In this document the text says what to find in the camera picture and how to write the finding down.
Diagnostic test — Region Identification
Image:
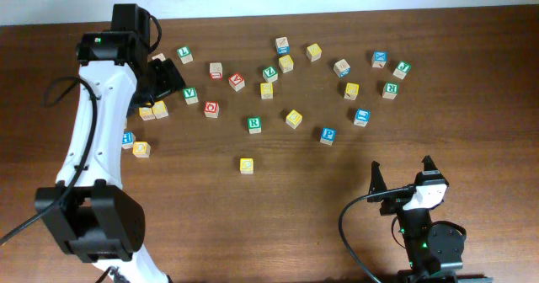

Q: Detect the green V wooden block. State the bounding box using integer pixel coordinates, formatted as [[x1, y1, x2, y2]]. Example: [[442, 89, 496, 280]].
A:
[[183, 87, 199, 104]]

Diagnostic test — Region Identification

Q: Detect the blue P wooden block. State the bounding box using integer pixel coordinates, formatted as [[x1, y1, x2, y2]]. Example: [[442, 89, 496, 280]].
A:
[[320, 127, 336, 146]]

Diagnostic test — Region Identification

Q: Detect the green R wooden block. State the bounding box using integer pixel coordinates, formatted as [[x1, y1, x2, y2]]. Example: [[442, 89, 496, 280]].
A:
[[248, 117, 262, 134]]

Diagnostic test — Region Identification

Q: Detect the yellow C wooden block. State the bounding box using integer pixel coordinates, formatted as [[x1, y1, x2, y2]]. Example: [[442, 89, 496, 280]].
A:
[[239, 158, 254, 174]]

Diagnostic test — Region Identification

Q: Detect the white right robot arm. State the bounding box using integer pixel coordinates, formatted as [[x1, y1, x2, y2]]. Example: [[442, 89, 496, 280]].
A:
[[367, 156, 494, 283]]

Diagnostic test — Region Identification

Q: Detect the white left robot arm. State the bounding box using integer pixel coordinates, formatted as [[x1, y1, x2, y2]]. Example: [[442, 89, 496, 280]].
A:
[[35, 3, 185, 282]]

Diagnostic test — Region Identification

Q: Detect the plain wooden block upper left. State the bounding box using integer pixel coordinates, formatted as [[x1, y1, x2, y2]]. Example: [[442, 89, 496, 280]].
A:
[[152, 53, 166, 61]]

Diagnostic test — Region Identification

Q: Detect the yellow block pair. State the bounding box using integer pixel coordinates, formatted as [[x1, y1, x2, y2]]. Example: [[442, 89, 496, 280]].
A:
[[152, 101, 168, 119], [139, 107, 156, 120]]

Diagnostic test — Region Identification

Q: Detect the green L wooden block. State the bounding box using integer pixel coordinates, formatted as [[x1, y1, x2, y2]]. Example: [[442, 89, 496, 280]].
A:
[[177, 45, 194, 64]]

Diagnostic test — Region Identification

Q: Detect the red-edged plain wooden block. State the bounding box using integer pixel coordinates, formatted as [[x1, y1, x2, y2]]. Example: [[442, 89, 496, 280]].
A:
[[209, 62, 223, 79]]

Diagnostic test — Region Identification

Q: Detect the red O wooden block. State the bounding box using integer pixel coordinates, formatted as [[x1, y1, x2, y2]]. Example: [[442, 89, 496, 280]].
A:
[[204, 101, 220, 119]]

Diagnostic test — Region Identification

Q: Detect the blue H wooden block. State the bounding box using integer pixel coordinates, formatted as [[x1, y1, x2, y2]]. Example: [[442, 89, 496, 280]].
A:
[[121, 131, 136, 149]]

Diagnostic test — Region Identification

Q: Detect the blue S wooden block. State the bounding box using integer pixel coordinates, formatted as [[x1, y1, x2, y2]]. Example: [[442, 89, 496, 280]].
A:
[[354, 109, 371, 127]]

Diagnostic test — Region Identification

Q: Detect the yellow block lower left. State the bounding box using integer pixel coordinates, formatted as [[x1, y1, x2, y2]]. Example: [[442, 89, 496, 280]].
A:
[[132, 141, 151, 158]]

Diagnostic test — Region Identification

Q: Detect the red A wooden block centre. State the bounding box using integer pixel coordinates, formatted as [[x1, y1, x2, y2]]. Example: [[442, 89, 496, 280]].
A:
[[228, 73, 245, 92]]

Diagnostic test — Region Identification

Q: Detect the green R block right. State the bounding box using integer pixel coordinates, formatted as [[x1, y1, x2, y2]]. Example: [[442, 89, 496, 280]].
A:
[[382, 83, 399, 99]]

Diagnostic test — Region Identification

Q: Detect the yellow block right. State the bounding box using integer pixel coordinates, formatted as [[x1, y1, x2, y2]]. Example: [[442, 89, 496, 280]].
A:
[[344, 83, 360, 100]]

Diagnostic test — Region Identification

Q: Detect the green J wooden block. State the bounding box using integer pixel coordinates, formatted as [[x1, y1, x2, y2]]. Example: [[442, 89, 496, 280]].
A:
[[392, 61, 412, 80]]

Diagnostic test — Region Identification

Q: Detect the yellow block centre tilted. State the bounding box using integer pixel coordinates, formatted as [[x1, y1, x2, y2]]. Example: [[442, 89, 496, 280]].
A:
[[286, 109, 303, 129]]

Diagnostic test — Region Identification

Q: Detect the green Z wooden block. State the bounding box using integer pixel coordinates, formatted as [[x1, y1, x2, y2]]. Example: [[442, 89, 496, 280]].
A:
[[262, 66, 278, 83]]

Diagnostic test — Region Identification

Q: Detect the blue X wooden block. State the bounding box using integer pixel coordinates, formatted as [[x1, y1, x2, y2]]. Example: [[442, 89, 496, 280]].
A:
[[371, 51, 387, 68]]

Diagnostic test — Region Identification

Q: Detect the plain blue-edged wooden block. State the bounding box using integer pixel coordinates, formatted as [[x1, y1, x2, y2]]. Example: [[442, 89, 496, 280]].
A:
[[334, 59, 350, 77]]

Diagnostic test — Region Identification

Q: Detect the blue-edged top wooden block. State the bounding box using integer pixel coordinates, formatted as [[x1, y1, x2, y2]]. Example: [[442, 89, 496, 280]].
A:
[[275, 37, 290, 55]]

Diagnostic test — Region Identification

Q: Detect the yellow block upper centre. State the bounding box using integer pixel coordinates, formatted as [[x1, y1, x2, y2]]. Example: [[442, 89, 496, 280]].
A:
[[279, 55, 294, 73]]

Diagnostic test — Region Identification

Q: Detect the yellow block top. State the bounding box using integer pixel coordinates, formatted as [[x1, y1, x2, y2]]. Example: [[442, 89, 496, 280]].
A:
[[307, 43, 322, 61]]

